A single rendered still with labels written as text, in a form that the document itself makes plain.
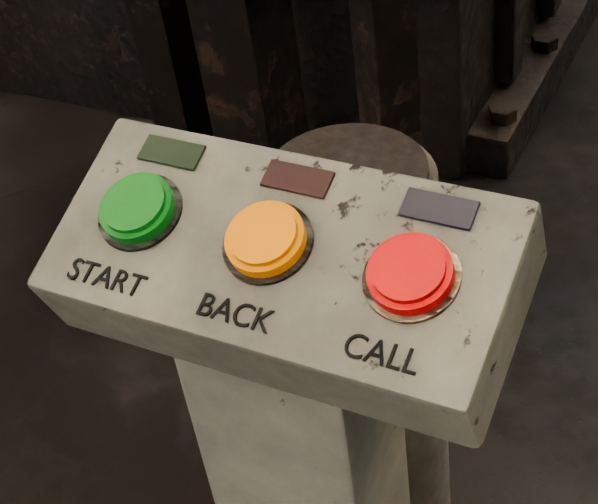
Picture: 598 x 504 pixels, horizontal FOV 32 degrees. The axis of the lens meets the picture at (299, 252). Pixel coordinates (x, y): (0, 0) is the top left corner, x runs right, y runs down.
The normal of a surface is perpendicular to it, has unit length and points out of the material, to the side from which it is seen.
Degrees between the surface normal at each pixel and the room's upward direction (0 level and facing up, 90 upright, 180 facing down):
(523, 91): 0
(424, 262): 20
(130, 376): 0
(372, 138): 0
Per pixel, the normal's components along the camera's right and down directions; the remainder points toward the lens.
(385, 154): -0.11, -0.75
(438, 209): -0.26, -0.49
